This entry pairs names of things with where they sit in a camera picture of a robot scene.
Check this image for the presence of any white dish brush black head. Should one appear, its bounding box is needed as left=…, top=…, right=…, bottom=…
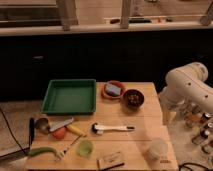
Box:
left=91, top=123, right=134, bottom=135

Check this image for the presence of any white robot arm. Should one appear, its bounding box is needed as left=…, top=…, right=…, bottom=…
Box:
left=158, top=62, right=213, bottom=125

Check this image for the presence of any green plastic tray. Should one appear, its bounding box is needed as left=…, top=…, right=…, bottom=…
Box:
left=41, top=79, right=96, bottom=116

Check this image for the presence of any blue sponge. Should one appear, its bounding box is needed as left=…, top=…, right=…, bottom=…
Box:
left=105, top=83, right=121, bottom=96

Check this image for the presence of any orange bowl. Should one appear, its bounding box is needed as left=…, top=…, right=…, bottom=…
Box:
left=101, top=80, right=125, bottom=100

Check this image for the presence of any dark brown bowl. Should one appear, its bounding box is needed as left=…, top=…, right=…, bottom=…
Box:
left=123, top=89, right=145, bottom=110

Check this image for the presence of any green small cup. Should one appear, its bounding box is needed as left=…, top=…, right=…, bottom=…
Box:
left=77, top=140, right=93, bottom=157

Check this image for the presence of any orange fruit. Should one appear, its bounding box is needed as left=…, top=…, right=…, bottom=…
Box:
left=52, top=127, right=66, bottom=140

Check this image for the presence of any wooden block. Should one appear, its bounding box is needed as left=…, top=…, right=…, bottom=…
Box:
left=97, top=151, right=124, bottom=171

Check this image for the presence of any small fork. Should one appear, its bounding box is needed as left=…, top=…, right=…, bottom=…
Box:
left=63, top=135, right=82, bottom=155

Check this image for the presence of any white cup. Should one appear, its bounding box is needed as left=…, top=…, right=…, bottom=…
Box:
left=147, top=138, right=168, bottom=160

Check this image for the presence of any spice bottles group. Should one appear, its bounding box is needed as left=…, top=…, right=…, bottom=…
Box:
left=185, top=112, right=211, bottom=145

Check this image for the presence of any knife with yellow handle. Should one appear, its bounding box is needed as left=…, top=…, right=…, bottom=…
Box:
left=50, top=118, right=86, bottom=137

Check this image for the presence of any metal measuring cup black handle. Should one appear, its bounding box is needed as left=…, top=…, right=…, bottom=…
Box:
left=29, top=117, right=50, bottom=145

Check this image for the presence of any black cable left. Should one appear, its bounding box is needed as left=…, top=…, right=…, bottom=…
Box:
left=0, top=108, right=29, bottom=156

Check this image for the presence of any black cable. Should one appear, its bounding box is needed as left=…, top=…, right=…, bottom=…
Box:
left=0, top=108, right=29, bottom=156
left=178, top=161, right=213, bottom=171

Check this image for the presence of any black cable bottom right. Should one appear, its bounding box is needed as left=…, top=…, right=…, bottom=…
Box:
left=178, top=161, right=213, bottom=171

